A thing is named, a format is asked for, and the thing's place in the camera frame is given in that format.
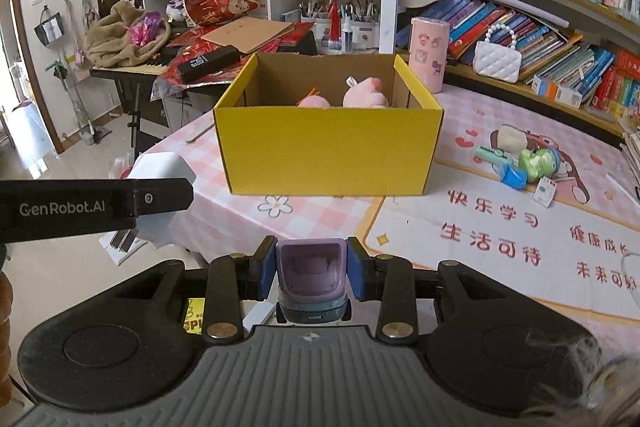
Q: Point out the black long box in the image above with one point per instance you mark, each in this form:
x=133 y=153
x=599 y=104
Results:
x=210 y=63

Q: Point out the small glue bottle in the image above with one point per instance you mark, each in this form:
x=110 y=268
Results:
x=347 y=38

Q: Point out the white quilted pearl handbag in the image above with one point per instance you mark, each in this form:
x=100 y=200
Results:
x=497 y=59

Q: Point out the teal toy comb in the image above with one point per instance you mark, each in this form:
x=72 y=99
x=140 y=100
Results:
x=490 y=155

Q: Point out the brown cardboard sheet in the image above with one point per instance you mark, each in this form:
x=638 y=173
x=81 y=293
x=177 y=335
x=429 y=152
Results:
x=245 y=36

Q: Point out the large pink plush toy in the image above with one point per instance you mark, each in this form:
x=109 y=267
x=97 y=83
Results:
x=366 y=94

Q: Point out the white tablecloth flap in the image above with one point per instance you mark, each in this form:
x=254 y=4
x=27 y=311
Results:
x=167 y=167

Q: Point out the pink cylindrical container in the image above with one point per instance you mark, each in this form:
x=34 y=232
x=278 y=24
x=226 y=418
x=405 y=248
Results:
x=428 y=57

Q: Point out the green toy figure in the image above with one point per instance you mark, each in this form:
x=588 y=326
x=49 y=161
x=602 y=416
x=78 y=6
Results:
x=535 y=163

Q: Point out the thin wooden stick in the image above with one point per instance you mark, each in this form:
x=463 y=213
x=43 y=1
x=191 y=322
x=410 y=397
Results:
x=200 y=135

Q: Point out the small pink plush toy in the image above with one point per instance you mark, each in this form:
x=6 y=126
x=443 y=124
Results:
x=314 y=101

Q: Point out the white pen holder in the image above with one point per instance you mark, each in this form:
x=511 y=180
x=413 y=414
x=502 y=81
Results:
x=364 y=34
x=314 y=27

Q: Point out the cartoon printed desk mat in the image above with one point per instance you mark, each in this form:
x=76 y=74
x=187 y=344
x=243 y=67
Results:
x=465 y=287

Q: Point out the cream soft toy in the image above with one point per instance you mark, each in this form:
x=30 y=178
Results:
x=510 y=139

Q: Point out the person's left forearm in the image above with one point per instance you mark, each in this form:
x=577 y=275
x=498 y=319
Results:
x=5 y=312

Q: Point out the red tassel ornament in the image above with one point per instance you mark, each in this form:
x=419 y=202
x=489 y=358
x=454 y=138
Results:
x=334 y=17

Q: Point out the red printed paper sheets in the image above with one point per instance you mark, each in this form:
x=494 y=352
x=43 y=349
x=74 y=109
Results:
x=185 y=42

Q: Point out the purple toy car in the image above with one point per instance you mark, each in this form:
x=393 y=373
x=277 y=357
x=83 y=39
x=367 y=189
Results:
x=311 y=272

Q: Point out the small white orange box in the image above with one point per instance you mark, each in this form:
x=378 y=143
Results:
x=557 y=92

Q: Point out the pink checked tablecloth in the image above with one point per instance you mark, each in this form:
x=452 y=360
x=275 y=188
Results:
x=235 y=219

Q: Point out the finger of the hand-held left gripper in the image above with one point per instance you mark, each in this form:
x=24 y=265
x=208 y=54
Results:
x=162 y=197

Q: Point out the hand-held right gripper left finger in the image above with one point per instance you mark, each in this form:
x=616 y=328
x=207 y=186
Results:
x=268 y=272

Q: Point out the yellow printed label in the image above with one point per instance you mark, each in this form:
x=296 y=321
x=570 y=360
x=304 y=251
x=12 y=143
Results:
x=194 y=317

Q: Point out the grey hanging tote bag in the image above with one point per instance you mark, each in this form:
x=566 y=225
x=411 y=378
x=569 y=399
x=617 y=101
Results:
x=48 y=29

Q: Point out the blue toy block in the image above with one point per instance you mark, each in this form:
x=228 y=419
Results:
x=513 y=177

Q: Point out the row of leaning colourful books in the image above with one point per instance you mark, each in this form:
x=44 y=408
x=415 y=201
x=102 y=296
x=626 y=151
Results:
x=550 y=52

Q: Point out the white rolled paper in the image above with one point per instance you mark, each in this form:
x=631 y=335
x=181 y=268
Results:
x=515 y=4

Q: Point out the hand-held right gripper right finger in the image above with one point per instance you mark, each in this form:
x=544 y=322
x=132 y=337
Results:
x=354 y=269

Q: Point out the black keyboard stand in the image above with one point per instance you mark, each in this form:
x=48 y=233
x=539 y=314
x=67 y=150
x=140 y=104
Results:
x=136 y=117

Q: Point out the white book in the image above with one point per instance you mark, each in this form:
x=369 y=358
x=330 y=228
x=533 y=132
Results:
x=125 y=247

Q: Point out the black electric keyboard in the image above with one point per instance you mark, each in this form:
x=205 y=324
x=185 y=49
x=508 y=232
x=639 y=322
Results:
x=130 y=66

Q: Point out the yellow cardboard box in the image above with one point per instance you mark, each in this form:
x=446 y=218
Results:
x=325 y=152

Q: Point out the brown plush blanket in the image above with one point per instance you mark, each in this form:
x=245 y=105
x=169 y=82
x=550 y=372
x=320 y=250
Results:
x=112 y=39

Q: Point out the magenta plastic bag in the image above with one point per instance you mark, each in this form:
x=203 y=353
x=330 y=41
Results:
x=145 y=32

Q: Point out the white printed tag card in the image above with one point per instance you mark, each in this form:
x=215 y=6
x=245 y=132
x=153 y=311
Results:
x=545 y=193

